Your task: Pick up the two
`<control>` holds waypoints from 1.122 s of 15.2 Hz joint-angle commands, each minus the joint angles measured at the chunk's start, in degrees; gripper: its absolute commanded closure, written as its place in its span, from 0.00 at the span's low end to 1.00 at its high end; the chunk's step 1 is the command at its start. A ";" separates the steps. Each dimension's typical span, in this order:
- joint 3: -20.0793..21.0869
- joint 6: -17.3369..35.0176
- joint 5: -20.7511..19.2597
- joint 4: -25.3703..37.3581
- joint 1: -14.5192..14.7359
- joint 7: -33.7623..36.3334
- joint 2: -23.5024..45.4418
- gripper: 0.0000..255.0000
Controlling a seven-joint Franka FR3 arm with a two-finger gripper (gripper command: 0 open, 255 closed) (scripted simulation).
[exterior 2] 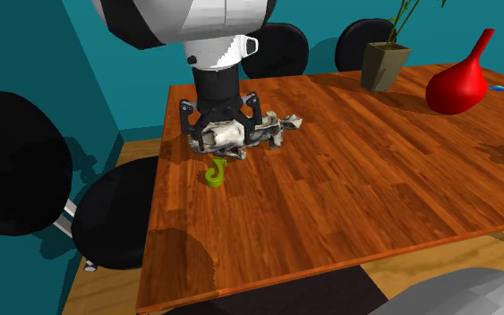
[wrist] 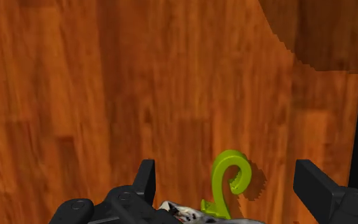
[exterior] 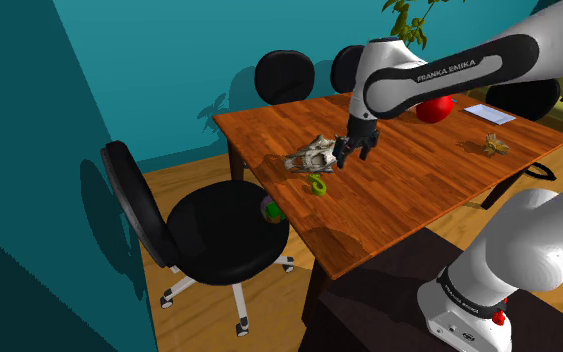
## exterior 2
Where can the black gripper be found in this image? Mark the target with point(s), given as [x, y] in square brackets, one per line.
[216, 91]

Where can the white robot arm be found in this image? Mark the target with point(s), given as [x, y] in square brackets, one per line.
[190, 17]

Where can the white grey crumpled figure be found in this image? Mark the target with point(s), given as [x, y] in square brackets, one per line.
[223, 137]

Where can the green curled hook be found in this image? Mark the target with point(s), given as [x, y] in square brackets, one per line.
[215, 179]

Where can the black round chair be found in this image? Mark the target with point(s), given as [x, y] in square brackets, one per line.
[356, 43]
[277, 52]
[16, 166]

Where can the brown wooden table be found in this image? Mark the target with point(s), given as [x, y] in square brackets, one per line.
[343, 183]

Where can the potted plant in olive pot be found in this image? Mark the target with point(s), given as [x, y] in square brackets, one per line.
[382, 65]

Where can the red long-necked vase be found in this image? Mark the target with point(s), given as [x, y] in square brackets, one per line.
[454, 89]

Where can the small blue flat card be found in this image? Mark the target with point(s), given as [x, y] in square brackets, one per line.
[499, 88]

